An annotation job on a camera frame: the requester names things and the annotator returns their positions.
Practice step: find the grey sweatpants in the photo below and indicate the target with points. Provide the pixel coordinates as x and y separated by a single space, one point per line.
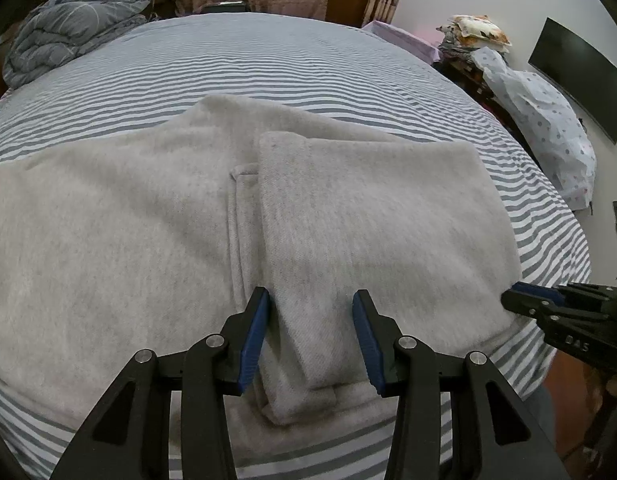
152 239

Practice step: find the white dotted plastic bag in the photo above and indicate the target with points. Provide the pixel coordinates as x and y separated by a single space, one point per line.
548 123

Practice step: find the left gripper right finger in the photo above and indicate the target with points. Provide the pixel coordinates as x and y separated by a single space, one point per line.
457 418

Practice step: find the black wall television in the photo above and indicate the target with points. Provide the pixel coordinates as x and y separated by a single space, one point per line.
581 71

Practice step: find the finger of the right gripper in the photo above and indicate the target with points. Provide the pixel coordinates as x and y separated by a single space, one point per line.
531 300

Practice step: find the grey white striped bed sheet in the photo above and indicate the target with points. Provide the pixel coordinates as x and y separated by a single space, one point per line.
160 70

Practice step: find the grey blue folded duvet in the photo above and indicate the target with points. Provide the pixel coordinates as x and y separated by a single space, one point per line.
59 31

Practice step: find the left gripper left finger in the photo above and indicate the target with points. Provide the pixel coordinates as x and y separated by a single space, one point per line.
125 436

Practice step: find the purple flat box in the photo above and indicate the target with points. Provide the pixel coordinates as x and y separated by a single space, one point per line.
404 40

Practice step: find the floral pillow stack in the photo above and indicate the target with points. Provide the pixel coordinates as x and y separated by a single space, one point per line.
473 32

